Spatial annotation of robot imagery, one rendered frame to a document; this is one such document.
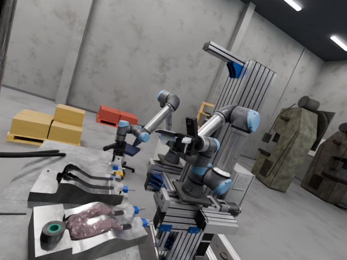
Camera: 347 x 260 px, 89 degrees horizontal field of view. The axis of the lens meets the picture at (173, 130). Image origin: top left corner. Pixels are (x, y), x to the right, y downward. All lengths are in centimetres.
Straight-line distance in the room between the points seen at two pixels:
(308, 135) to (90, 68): 755
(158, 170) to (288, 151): 529
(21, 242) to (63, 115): 318
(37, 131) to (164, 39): 556
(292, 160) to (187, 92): 461
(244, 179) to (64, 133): 316
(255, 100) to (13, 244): 158
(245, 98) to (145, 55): 632
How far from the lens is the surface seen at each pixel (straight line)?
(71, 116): 406
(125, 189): 130
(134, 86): 736
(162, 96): 150
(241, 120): 105
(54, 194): 125
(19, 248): 107
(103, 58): 737
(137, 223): 112
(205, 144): 80
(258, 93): 149
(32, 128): 383
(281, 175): 672
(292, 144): 647
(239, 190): 163
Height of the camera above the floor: 158
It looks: 9 degrees down
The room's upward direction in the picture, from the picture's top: 21 degrees clockwise
